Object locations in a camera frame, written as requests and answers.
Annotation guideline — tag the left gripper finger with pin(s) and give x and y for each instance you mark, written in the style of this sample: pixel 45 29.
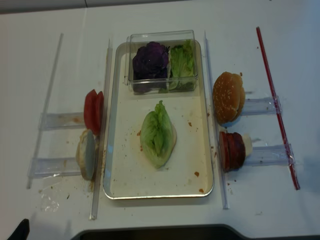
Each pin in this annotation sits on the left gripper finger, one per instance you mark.
pixel 22 231

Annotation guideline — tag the green lettuce leaf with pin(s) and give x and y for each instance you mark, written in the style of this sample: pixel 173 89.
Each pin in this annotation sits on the green lettuce leaf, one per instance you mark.
pixel 156 136

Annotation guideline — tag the front tomato slice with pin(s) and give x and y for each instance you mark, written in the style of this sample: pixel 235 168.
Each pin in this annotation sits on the front tomato slice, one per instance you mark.
pixel 89 113

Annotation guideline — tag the tomato slice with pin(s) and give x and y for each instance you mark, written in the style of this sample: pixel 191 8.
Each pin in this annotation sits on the tomato slice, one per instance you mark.
pixel 98 112
pixel 89 113

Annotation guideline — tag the rear tomato slice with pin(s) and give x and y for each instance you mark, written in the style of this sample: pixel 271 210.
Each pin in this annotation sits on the rear tomato slice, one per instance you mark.
pixel 98 112

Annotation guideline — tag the green lettuce in container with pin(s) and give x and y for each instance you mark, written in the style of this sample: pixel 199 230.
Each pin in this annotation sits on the green lettuce in container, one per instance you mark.
pixel 182 67

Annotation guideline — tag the sliced meat patties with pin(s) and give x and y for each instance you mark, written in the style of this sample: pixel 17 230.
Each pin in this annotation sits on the sliced meat patties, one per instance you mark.
pixel 232 151

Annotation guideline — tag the clear tape piece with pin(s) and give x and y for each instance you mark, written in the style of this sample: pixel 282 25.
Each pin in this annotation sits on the clear tape piece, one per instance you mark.
pixel 50 195

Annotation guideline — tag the lower left clear track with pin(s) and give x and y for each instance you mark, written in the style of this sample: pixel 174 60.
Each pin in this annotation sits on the lower left clear track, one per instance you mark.
pixel 53 167

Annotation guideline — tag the clear track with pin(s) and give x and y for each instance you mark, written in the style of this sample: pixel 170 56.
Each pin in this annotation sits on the clear track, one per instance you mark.
pixel 61 121
pixel 261 106
pixel 53 167
pixel 277 155

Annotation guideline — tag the clear outer strip left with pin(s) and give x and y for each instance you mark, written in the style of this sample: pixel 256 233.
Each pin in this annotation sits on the clear outer strip left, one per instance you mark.
pixel 45 110

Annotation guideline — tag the standing bun slice left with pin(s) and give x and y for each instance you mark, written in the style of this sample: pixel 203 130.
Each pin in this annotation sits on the standing bun slice left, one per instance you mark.
pixel 86 154

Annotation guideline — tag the upper left clear track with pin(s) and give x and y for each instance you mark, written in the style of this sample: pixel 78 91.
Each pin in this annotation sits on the upper left clear track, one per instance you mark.
pixel 61 121

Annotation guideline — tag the metal baking tray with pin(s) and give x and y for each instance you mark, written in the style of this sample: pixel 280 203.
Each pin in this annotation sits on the metal baking tray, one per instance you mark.
pixel 189 172

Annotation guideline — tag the bottom bun slice on tray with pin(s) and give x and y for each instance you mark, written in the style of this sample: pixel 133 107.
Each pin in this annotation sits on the bottom bun slice on tray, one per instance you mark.
pixel 174 136

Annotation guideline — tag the purple cabbage leaves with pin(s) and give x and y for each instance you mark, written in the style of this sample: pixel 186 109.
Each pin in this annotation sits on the purple cabbage leaves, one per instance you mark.
pixel 150 62

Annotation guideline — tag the clear plastic container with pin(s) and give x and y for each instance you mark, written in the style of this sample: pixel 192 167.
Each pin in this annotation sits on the clear plastic container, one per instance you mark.
pixel 169 39

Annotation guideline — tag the white pusher block right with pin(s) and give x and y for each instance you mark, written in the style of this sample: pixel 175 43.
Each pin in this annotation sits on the white pusher block right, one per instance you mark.
pixel 247 141

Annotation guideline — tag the sesame bun top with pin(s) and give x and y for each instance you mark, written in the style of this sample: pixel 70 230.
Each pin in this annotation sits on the sesame bun top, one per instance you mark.
pixel 228 97

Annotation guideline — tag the lower right clear track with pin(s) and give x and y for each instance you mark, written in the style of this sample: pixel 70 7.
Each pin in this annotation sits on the lower right clear track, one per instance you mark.
pixel 277 155

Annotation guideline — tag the upper right clear track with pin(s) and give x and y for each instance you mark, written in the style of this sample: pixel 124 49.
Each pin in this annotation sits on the upper right clear track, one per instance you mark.
pixel 261 106

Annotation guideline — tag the red plastic strip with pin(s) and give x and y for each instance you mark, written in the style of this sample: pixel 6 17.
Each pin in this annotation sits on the red plastic strip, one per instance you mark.
pixel 291 167

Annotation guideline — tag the clear rail left of tray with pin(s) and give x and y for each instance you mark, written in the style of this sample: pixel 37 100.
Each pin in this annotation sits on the clear rail left of tray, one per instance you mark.
pixel 101 139

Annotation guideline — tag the clear rail of tray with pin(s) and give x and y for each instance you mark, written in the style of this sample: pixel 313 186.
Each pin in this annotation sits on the clear rail of tray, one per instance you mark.
pixel 216 128
pixel 101 139

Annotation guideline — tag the clear rail right of tray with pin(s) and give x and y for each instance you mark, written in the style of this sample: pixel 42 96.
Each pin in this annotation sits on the clear rail right of tray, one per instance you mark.
pixel 216 128

